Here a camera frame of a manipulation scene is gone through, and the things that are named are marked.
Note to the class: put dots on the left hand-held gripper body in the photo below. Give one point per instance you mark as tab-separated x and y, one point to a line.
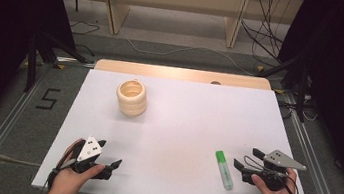
89	149

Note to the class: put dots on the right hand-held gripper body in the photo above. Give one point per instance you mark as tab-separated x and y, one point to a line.
281	159

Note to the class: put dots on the person's left hand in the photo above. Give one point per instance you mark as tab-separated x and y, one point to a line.
68	180

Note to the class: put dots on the green highlighter pen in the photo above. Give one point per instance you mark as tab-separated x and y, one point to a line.
224	170

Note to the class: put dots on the beige ribbed pen holder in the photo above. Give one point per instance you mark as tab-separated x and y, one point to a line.
131	100

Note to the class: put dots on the white board mat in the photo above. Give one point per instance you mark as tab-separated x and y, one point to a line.
171	137

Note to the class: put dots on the yellow tape piece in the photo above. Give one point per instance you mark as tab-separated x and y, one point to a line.
260	68
59	66
278	91

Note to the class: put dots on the black tripod stand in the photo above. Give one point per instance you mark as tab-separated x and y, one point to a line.
301	83
33	58

